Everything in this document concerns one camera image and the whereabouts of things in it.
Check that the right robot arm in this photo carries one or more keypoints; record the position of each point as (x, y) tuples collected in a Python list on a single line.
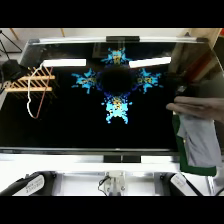
[(178, 183)]

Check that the grey garment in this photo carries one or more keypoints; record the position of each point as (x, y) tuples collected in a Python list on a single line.
[(201, 143)]

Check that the black tripod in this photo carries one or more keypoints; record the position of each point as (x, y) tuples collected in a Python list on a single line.
[(4, 50)]

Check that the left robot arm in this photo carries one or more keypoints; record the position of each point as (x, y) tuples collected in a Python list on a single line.
[(33, 185)]

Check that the brown garment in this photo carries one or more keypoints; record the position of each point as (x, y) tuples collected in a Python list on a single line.
[(200, 108)]

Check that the green garment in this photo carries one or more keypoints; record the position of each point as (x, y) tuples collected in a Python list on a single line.
[(183, 163)]

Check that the silver frame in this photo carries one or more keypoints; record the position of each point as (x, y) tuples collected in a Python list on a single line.
[(115, 181)]

